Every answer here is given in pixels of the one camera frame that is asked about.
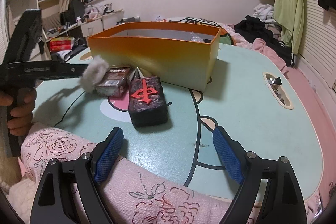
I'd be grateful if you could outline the white drawer cabinet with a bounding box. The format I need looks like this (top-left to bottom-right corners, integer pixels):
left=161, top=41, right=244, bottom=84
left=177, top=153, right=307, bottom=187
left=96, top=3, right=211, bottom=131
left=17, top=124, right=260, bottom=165
left=80, top=9, right=124, bottom=38

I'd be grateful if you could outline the black clothes pile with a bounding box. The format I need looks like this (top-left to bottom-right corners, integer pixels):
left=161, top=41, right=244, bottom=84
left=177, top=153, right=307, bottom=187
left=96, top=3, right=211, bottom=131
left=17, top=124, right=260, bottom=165
left=234, top=15, right=294, bottom=67

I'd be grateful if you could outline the person left hand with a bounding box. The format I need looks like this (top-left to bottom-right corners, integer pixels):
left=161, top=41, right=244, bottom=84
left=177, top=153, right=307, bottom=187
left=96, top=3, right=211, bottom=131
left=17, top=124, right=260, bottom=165
left=6, top=88, right=37, bottom=136

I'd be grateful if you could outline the mint cartoon lap table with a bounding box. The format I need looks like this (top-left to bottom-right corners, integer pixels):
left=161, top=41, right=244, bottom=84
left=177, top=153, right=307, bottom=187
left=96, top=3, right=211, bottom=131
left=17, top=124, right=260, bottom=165
left=34, top=44, right=323, bottom=200

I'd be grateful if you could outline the colourful cartoon rug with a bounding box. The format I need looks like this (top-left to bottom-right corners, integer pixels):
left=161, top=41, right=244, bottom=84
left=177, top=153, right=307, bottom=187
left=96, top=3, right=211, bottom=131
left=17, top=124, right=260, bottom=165
left=166, top=16, right=236, bottom=46

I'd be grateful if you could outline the silver cone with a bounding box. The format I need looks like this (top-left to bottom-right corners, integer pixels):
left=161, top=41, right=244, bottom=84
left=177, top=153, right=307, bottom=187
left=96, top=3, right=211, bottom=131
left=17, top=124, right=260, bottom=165
left=129, top=67, right=145, bottom=83

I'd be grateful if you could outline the dark mahjong tile block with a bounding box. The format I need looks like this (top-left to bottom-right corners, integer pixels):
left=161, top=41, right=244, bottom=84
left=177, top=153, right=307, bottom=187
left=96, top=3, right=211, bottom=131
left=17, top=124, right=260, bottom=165
left=127, top=76, right=168, bottom=127

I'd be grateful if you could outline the grey fur pompom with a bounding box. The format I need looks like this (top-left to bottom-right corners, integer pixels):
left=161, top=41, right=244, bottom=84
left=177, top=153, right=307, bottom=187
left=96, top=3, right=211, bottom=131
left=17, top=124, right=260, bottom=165
left=79, top=55, right=110, bottom=93

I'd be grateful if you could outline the orange cardboard box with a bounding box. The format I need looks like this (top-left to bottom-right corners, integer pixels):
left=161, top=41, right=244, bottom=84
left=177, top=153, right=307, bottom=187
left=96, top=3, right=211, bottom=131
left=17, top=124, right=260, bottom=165
left=88, top=22, right=222, bottom=92

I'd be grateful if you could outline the red snack box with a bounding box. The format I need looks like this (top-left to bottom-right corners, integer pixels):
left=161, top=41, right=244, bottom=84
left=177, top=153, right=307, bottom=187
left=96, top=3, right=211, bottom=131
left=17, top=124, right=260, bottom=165
left=49, top=37, right=75, bottom=52

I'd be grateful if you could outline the pink quilt blanket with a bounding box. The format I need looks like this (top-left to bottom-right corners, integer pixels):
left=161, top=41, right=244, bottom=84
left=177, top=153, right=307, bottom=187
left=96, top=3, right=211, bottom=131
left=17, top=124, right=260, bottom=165
left=1, top=123, right=230, bottom=223

